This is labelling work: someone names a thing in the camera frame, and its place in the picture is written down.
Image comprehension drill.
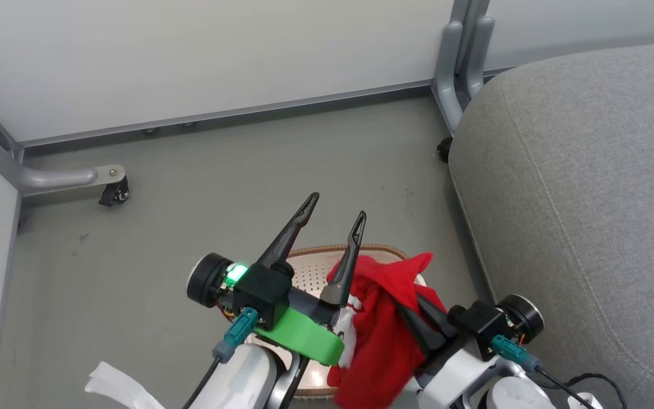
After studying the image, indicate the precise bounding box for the grey fabric sofa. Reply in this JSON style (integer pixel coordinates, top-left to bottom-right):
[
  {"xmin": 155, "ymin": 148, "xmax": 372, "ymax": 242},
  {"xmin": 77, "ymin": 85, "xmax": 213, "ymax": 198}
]
[{"xmin": 448, "ymin": 40, "xmax": 654, "ymax": 409}]

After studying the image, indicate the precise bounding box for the cream perforated laundry basket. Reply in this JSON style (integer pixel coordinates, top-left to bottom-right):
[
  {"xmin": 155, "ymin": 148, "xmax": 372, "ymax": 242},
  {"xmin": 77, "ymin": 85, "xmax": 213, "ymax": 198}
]
[{"xmin": 248, "ymin": 244, "xmax": 427, "ymax": 398}]

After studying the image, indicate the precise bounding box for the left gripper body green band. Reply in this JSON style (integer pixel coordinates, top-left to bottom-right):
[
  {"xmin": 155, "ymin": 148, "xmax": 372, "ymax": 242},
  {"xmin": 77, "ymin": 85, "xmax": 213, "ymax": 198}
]
[{"xmin": 187, "ymin": 253, "xmax": 346, "ymax": 366}]

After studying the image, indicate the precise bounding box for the left arm cable teal connector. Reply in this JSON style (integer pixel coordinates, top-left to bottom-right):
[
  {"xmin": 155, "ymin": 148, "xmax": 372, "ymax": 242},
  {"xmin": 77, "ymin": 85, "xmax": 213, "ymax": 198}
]
[{"xmin": 182, "ymin": 307, "xmax": 260, "ymax": 409}]

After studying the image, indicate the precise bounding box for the right arm cable teal connector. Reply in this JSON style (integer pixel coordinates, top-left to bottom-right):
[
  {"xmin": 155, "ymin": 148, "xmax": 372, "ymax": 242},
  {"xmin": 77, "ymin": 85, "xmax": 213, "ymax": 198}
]
[{"xmin": 490, "ymin": 334, "xmax": 628, "ymax": 409}]

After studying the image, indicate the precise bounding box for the grey metal partition leg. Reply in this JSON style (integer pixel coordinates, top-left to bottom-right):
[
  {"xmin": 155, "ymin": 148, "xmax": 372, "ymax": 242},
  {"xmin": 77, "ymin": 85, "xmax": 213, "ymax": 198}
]
[
  {"xmin": 432, "ymin": 21, "xmax": 466, "ymax": 137},
  {"xmin": 0, "ymin": 128, "xmax": 127, "ymax": 197},
  {"xmin": 466, "ymin": 16, "xmax": 496, "ymax": 98}
]

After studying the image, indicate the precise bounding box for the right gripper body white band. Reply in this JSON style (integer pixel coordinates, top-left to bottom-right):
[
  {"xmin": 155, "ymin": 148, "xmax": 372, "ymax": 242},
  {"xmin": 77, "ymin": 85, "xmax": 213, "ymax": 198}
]
[{"xmin": 416, "ymin": 294, "xmax": 544, "ymax": 409}]

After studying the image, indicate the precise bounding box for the red and white garment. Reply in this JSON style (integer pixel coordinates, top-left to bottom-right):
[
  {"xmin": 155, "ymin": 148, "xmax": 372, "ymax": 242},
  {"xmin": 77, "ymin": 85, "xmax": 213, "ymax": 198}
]
[{"xmin": 326, "ymin": 252, "xmax": 450, "ymax": 409}]

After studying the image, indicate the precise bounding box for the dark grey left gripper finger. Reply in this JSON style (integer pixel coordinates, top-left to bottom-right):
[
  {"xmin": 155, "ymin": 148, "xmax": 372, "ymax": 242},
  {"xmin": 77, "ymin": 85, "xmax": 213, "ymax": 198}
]
[
  {"xmin": 255, "ymin": 193, "xmax": 320, "ymax": 277},
  {"xmin": 320, "ymin": 211, "xmax": 367, "ymax": 309}
]

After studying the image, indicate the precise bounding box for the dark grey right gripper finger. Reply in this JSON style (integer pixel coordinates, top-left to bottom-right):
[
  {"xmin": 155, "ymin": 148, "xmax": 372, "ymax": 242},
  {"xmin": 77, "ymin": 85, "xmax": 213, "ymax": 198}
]
[
  {"xmin": 417, "ymin": 295, "xmax": 459, "ymax": 342},
  {"xmin": 394, "ymin": 301, "xmax": 447, "ymax": 358}
]

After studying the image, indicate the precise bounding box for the arm cable teal connector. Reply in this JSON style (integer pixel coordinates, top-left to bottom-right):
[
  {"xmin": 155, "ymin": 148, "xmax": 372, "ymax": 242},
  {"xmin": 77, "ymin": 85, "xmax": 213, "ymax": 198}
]
[
  {"xmin": 182, "ymin": 307, "xmax": 260, "ymax": 409},
  {"xmin": 490, "ymin": 334, "xmax": 628, "ymax": 409}
]

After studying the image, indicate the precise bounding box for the grey aluminium partition rail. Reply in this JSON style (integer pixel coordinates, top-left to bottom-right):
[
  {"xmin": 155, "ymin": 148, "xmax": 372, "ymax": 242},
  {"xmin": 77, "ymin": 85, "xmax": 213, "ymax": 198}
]
[{"xmin": 20, "ymin": 80, "xmax": 437, "ymax": 150}]

